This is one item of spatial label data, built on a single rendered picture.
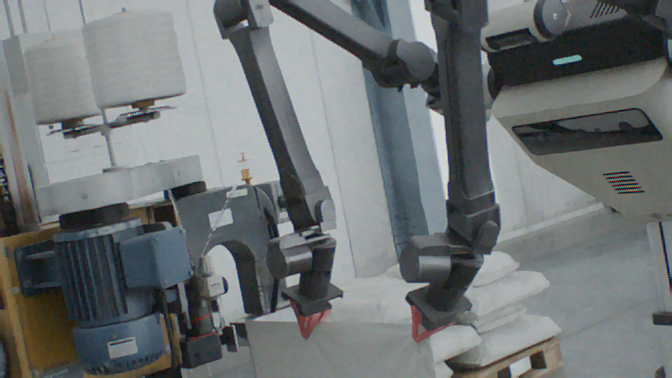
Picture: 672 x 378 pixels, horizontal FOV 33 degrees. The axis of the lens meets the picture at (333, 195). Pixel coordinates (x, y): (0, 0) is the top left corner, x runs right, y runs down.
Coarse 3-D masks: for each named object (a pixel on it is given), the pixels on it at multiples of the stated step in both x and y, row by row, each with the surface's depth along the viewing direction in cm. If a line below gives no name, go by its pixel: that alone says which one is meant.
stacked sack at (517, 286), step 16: (528, 272) 566; (480, 288) 542; (496, 288) 541; (512, 288) 545; (528, 288) 552; (544, 288) 564; (480, 304) 526; (496, 304) 534; (512, 304) 547; (464, 320) 530
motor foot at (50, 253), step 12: (24, 252) 196; (36, 252) 198; (48, 252) 195; (24, 264) 196; (36, 264) 198; (48, 264) 195; (24, 276) 196; (36, 276) 197; (48, 276) 196; (24, 288) 196; (36, 288) 196; (48, 288) 199
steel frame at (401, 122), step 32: (352, 0) 809; (384, 0) 796; (384, 32) 805; (384, 96) 817; (416, 96) 796; (384, 128) 821; (416, 128) 794; (384, 160) 818; (416, 160) 791; (416, 192) 811; (416, 224) 817
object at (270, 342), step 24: (264, 336) 216; (288, 336) 210; (312, 336) 205; (336, 336) 199; (360, 336) 194; (384, 336) 190; (408, 336) 186; (264, 360) 217; (288, 360) 211; (312, 360) 206; (336, 360) 201; (360, 360) 196; (384, 360) 191; (408, 360) 187; (432, 360) 183
